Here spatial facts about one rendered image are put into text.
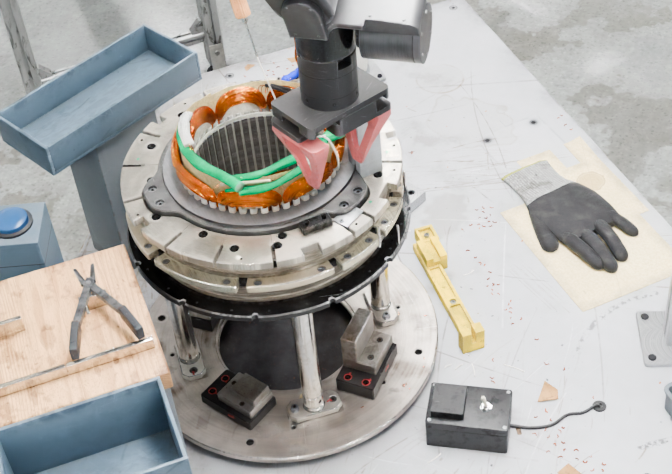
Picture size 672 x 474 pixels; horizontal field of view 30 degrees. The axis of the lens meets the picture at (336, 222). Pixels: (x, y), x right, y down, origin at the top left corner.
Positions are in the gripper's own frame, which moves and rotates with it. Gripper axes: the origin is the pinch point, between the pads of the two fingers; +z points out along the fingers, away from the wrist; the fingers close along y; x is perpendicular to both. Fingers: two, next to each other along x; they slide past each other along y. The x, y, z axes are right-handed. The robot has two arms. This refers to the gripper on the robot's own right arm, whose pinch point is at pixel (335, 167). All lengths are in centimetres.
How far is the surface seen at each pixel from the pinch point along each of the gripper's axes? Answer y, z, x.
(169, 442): -26.2, 19.7, -2.7
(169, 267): -15.4, 11.4, 10.9
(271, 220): -5.5, 6.9, 4.8
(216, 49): 87, 100, 160
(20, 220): -22.7, 12.8, 31.1
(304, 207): -1.7, 6.8, 3.8
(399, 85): 49, 36, 45
